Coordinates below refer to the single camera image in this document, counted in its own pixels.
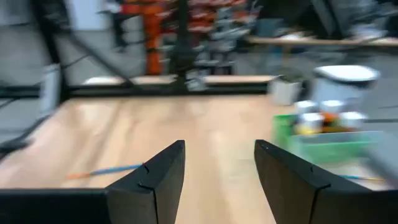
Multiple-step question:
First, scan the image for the wooden background desk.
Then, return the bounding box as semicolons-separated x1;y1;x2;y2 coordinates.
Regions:
245;33;398;48

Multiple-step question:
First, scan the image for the silver metal bracket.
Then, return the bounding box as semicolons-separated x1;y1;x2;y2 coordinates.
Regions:
40;63;62;116

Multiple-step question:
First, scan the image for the shelf rack with orange bins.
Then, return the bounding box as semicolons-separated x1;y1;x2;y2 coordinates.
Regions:
105;0;259;78

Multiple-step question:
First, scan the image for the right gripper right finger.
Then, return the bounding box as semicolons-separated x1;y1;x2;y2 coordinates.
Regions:
254;139;398;224

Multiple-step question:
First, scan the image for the frosted clear plastic bin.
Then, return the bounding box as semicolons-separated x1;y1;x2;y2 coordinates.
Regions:
288;130;398;191

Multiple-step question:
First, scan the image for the green plastic basket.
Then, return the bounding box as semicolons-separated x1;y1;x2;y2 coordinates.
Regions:
272;113;384;165

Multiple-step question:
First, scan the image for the brown paint bottle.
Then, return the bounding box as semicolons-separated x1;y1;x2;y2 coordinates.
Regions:
329;111;368;133

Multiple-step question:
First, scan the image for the black metal table frame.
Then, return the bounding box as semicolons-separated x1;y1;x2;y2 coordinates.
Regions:
0;0;275;156

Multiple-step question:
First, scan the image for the white plant pot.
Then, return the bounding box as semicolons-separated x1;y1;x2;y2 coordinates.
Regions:
268;77;303;106

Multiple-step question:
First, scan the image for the yellow paint bottle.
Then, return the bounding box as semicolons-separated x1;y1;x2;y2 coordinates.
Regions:
294;112;325;136

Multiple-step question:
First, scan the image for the black table clamp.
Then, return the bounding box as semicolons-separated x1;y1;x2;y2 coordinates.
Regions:
0;139;31;157

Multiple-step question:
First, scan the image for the white trash can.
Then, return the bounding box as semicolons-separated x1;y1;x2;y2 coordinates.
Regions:
310;64;381;105

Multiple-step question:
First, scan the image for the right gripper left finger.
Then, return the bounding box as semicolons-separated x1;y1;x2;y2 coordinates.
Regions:
0;139;187;224

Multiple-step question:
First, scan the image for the blue handled paintbrush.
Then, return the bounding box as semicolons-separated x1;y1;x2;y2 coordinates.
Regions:
66;164;144;180
338;175;386;182

